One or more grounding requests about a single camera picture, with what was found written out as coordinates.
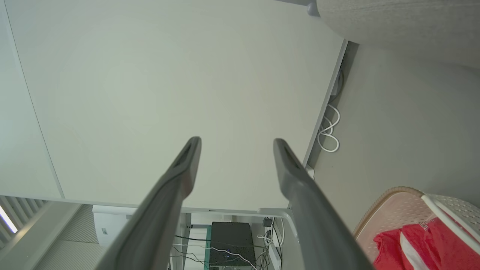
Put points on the small black power adapter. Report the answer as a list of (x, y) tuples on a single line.
[(267, 222)]

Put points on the white partition panel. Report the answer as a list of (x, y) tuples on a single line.
[(180, 82), (18, 142)]

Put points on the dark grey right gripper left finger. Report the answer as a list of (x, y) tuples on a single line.
[(157, 217)]

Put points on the black computer box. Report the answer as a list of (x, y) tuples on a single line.
[(230, 240)]

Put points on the red and white garment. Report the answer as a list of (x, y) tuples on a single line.
[(420, 242)]

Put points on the white perforated laundry basket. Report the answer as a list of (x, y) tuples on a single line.
[(397, 210)]

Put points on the white appliance box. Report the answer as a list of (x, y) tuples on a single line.
[(108, 225)]

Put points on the white desk frame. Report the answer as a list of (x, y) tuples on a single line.
[(277, 212)]

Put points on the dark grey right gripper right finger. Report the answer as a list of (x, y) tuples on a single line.
[(315, 225)]

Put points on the grey fabric chair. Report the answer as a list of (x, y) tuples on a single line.
[(405, 22)]

